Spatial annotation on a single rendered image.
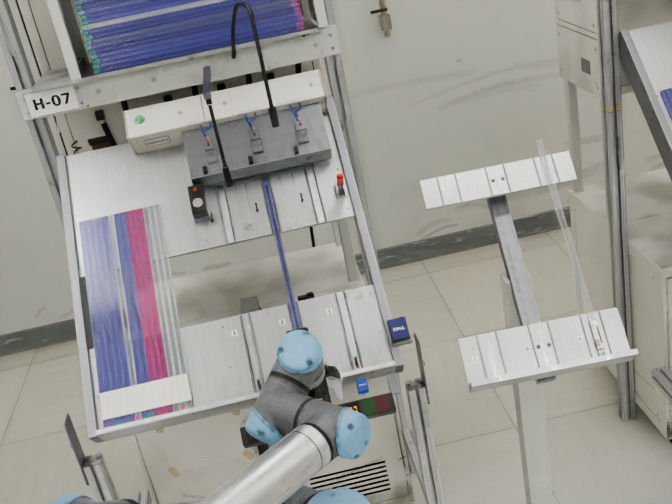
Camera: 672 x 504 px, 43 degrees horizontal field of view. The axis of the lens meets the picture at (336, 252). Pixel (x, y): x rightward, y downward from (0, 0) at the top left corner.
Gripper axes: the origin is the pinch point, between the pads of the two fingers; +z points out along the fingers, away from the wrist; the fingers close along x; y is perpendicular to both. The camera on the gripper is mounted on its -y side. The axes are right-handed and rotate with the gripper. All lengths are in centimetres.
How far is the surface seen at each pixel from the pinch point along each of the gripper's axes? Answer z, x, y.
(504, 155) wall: 165, 105, -125
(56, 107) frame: -2, -44, -79
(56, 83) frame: -9, -42, -81
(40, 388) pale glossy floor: 169, -111, -68
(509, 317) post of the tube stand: 11.2, 47.1, -7.9
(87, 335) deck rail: 10, -47, -26
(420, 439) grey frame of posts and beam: 25.9, 21.9, 11.5
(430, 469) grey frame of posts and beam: 33.9, 23.2, 17.5
